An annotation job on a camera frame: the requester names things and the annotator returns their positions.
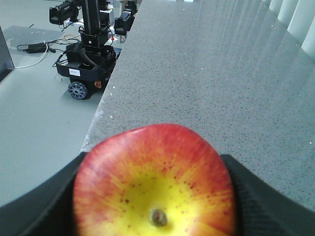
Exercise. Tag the red yellow apple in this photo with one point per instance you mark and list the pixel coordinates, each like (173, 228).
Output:
(158, 180)

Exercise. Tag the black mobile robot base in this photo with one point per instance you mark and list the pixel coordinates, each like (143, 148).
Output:
(89, 62)

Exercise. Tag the dark grey panel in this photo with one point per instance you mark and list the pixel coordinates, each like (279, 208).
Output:
(6, 63)

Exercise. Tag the black power adapter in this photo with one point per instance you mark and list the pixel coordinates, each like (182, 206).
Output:
(37, 48)

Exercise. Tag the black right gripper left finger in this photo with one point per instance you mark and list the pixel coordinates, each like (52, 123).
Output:
(46, 210)

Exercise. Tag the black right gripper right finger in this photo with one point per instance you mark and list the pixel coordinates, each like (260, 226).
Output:
(262, 210)

